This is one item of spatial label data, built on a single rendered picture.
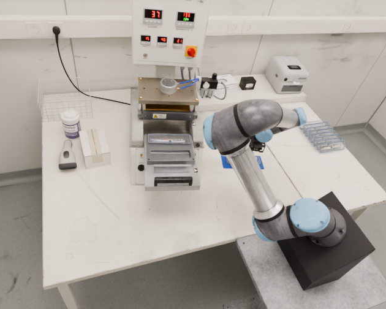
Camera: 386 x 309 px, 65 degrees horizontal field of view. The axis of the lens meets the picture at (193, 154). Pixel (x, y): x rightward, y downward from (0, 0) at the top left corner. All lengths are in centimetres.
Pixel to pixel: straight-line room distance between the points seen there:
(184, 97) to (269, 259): 80
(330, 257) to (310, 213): 25
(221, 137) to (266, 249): 61
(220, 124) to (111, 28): 102
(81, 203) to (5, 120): 96
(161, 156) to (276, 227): 54
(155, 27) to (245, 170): 75
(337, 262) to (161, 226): 70
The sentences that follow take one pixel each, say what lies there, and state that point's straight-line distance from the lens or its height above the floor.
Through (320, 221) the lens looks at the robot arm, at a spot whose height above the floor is 112.
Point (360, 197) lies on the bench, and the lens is 183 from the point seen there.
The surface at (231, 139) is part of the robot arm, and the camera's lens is 98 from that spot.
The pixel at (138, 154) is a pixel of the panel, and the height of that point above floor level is 89.
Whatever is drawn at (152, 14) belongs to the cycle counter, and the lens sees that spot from 141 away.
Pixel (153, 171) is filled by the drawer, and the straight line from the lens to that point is 124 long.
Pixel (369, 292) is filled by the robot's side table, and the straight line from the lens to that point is 154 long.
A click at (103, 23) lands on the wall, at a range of 180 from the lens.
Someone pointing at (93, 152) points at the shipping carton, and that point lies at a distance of 151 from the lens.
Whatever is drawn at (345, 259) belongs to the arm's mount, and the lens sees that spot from 129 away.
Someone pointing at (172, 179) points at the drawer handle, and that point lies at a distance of 118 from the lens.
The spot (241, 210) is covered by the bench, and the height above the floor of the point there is 75.
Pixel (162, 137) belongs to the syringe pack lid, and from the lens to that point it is 134.
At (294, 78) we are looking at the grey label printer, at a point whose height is 92.
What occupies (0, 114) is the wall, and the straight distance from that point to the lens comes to 219.
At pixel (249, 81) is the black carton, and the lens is 211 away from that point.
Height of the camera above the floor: 192
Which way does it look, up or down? 46 degrees down
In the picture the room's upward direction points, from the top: 11 degrees clockwise
